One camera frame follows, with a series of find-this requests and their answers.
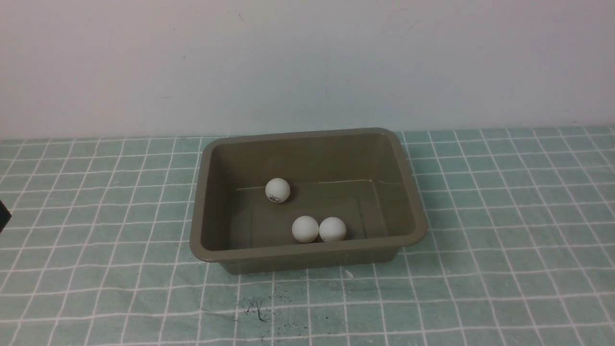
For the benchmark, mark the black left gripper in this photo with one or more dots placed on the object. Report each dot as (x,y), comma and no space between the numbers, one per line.
(5,216)

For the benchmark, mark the white table-tennis ball with logo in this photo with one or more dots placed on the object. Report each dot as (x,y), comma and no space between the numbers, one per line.
(277,190)

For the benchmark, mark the scuffed white table-tennis ball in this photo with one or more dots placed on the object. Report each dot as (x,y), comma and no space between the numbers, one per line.
(332,229)

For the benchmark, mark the olive green plastic bin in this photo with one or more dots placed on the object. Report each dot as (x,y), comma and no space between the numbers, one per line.
(361,176)

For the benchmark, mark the green checkered tablecloth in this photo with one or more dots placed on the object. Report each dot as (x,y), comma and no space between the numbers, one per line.
(520,250)

